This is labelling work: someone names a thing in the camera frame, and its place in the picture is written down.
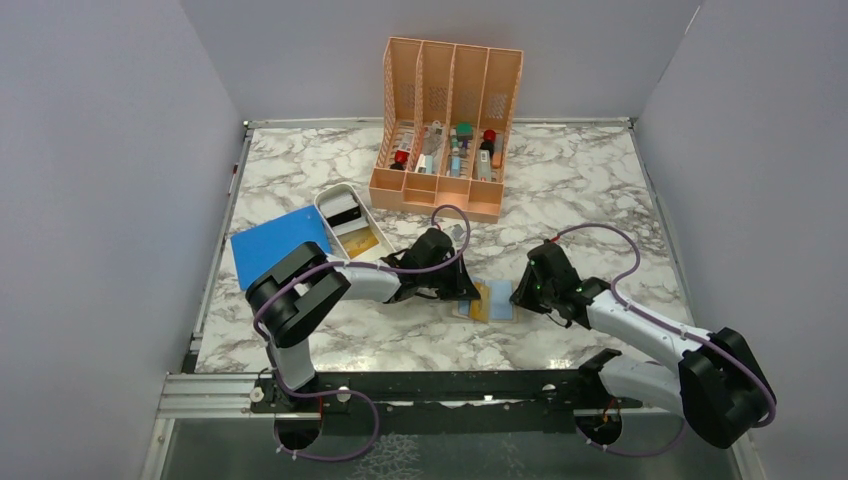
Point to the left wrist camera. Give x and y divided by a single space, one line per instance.
456 232

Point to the gold credit card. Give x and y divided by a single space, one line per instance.
479 310

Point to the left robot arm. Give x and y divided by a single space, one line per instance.
293 298

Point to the white card in tray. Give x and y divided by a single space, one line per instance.
338 204

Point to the red black bottle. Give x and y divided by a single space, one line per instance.
489 138

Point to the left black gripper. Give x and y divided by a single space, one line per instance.
461 286

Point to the white oblong tray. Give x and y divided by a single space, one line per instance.
366 221

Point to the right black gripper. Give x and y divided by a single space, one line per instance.
522 295

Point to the green capped bottle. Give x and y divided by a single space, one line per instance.
463 131

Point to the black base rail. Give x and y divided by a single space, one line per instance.
439 402

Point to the orange marker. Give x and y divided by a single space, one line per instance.
498 155

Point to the black card in tray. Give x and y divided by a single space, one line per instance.
347 216

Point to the red capped item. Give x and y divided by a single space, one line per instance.
400 160

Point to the gold card in tray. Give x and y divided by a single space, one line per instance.
361 244

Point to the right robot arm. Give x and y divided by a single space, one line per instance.
711 380

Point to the blue notebook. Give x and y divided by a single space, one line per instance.
259 248

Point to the beige card holder wallet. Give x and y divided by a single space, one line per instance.
494 306

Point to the peach desk organizer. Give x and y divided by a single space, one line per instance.
429 87

